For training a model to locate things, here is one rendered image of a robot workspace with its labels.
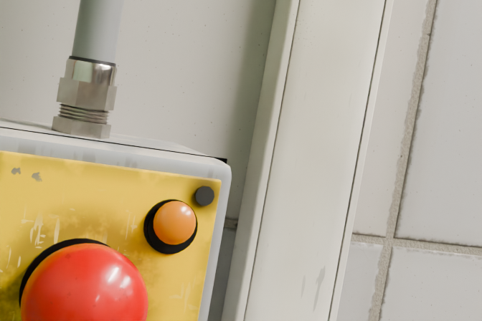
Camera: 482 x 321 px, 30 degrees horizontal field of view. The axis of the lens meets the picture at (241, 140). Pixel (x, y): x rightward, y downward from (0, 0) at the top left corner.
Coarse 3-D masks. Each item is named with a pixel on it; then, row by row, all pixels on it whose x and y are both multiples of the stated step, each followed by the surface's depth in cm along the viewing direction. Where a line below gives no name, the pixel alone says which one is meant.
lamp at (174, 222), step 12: (168, 204) 30; (180, 204) 30; (156, 216) 30; (168, 216) 30; (180, 216) 30; (192, 216) 30; (156, 228) 30; (168, 228) 30; (180, 228) 30; (192, 228) 30; (168, 240) 30; (180, 240) 30
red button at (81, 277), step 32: (64, 256) 28; (96, 256) 28; (32, 288) 27; (64, 288) 27; (96, 288) 27; (128, 288) 28; (32, 320) 27; (64, 320) 27; (96, 320) 27; (128, 320) 28
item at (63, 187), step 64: (0, 128) 30; (0, 192) 29; (64, 192) 29; (128, 192) 30; (192, 192) 31; (0, 256) 29; (128, 256) 30; (192, 256) 31; (0, 320) 29; (192, 320) 31
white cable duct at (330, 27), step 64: (320, 0) 38; (384, 0) 39; (320, 64) 38; (256, 128) 39; (320, 128) 38; (256, 192) 38; (320, 192) 39; (256, 256) 38; (320, 256) 39; (256, 320) 38; (320, 320) 39
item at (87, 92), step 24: (96, 0) 32; (120, 0) 32; (96, 24) 32; (72, 48) 33; (96, 48) 32; (72, 72) 32; (96, 72) 32; (72, 96) 32; (96, 96) 32; (72, 120) 32; (96, 120) 32
